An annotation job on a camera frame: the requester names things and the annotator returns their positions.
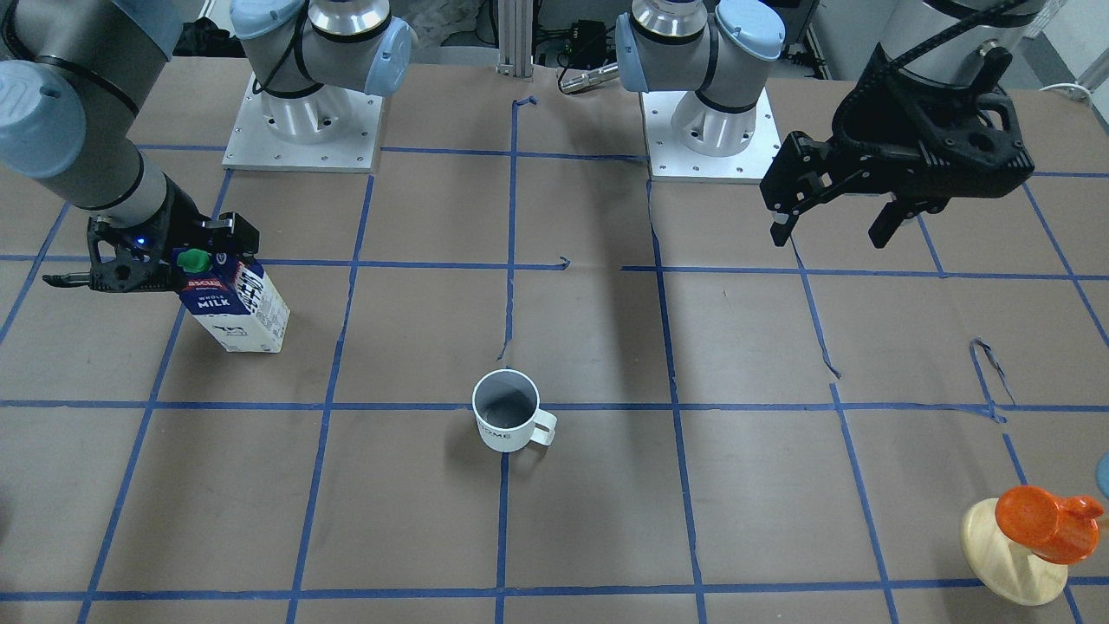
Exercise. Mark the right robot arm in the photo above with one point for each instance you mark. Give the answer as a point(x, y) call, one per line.
point(75, 76)

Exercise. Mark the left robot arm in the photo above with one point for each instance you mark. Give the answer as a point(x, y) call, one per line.
point(723, 56)

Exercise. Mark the aluminium frame post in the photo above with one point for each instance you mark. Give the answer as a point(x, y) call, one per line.
point(515, 35)

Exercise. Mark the blue white milk carton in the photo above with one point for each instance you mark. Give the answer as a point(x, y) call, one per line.
point(236, 302)

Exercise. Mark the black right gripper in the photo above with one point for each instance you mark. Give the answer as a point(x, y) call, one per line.
point(184, 232)

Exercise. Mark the orange mug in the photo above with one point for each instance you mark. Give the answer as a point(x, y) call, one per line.
point(1059, 530)

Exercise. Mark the wooden mug tree stand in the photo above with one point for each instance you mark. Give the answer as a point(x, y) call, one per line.
point(1005, 567)

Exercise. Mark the white ceramic mug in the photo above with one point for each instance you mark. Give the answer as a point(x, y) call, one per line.
point(508, 412)

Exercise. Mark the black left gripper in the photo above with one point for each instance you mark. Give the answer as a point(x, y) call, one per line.
point(869, 154)

